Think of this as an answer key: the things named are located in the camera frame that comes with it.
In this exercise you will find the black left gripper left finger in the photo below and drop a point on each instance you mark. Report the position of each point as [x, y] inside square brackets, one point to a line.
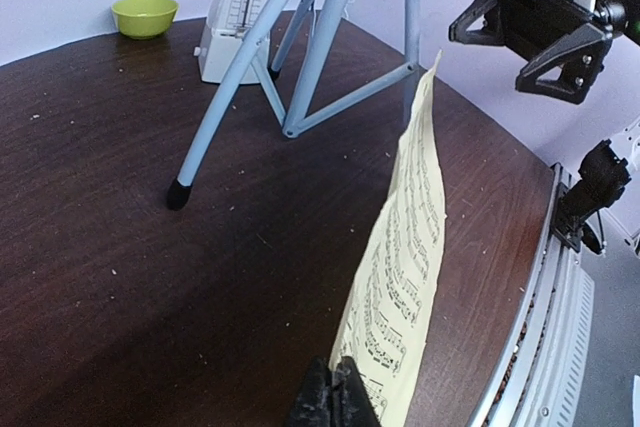
[313, 405]

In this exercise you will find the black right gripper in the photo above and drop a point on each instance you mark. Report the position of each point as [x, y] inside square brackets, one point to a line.
[564, 44]

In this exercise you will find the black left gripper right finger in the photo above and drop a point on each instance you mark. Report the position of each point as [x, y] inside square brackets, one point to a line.
[351, 404]

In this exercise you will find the yellow sheet music page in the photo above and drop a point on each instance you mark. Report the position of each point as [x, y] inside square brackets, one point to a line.
[386, 317]

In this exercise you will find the white perforated music stand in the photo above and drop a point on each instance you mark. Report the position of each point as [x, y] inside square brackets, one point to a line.
[294, 118]

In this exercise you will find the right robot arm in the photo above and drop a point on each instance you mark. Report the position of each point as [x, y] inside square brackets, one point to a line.
[609, 167]

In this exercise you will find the white metronome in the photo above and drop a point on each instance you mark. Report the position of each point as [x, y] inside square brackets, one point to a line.
[226, 24]

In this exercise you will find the green plastic bowl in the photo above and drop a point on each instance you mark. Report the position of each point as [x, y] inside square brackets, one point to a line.
[144, 19]

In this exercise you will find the metal front base rail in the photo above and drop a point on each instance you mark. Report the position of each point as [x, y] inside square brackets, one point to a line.
[571, 357]

